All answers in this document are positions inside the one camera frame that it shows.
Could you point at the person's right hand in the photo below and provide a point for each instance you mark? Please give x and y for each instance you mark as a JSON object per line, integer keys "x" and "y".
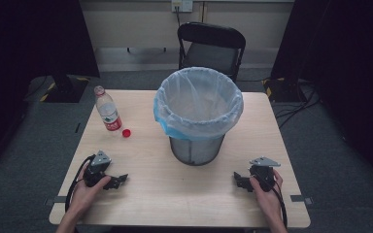
{"x": 267, "y": 199}

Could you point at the dark curtain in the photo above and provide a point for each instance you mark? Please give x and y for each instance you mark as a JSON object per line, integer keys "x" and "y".
{"x": 346, "y": 64}
{"x": 29, "y": 48}

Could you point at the grey tape strip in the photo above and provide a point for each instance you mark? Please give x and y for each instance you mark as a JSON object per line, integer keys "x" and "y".
{"x": 301, "y": 199}
{"x": 53, "y": 200}

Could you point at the translucent blue bin liner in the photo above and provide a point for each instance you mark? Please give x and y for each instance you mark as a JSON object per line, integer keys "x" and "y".
{"x": 197, "y": 100}

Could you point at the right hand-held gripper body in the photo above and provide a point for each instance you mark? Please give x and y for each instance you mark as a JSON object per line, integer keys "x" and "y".
{"x": 264, "y": 176}

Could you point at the black folding chair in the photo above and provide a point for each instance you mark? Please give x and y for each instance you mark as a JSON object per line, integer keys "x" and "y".
{"x": 212, "y": 48}

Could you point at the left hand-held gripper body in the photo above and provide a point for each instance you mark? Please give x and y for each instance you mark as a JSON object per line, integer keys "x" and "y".
{"x": 96, "y": 168}

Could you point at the red bottle cap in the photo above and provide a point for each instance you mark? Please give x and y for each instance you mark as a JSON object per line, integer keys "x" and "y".
{"x": 126, "y": 133}

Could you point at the clear plastic water bottle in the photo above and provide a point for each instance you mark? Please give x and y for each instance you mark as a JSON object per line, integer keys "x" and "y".
{"x": 107, "y": 110}

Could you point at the white wall socket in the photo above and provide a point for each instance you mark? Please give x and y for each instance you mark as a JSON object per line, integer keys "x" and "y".
{"x": 181, "y": 5}

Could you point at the black mesh trash can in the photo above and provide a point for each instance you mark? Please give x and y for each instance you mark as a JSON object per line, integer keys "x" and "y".
{"x": 195, "y": 152}

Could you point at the person's left hand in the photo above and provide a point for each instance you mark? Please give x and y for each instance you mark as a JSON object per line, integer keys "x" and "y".
{"x": 85, "y": 194}

